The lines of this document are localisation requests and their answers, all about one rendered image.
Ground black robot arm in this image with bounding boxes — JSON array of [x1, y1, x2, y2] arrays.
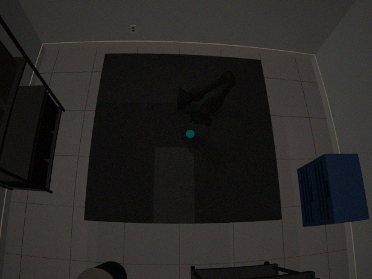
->
[[182, 70, 236, 124]]

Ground teal flat oval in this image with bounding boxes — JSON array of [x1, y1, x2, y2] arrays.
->
[[186, 130, 194, 138]]

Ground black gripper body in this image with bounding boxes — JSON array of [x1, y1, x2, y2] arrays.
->
[[184, 104, 212, 127]]

